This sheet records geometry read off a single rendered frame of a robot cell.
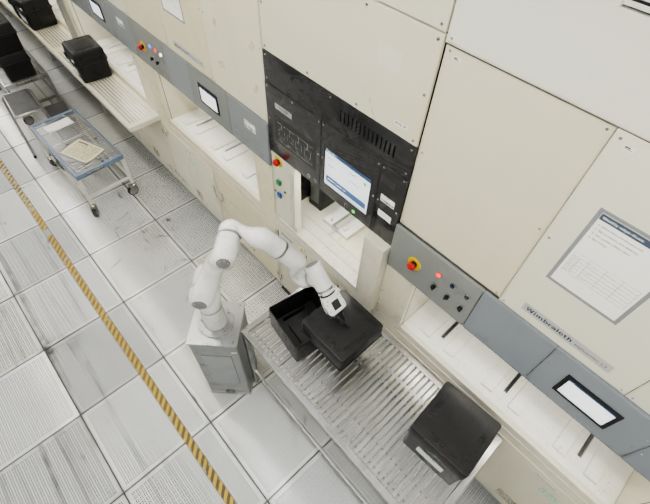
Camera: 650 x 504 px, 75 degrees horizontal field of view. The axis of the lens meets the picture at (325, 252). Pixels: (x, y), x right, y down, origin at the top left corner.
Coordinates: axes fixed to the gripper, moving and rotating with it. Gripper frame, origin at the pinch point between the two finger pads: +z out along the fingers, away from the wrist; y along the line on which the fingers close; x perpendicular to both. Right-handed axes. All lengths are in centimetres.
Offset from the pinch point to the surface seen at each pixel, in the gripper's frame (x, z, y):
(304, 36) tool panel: -30, -116, 28
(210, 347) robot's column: 59, -8, -50
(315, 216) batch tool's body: 66, -36, 48
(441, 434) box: -41, 51, -3
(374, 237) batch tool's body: -15.9, -29.4, 26.8
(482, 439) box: -51, 60, 8
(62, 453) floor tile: 136, 17, -148
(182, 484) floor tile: 91, 62, -103
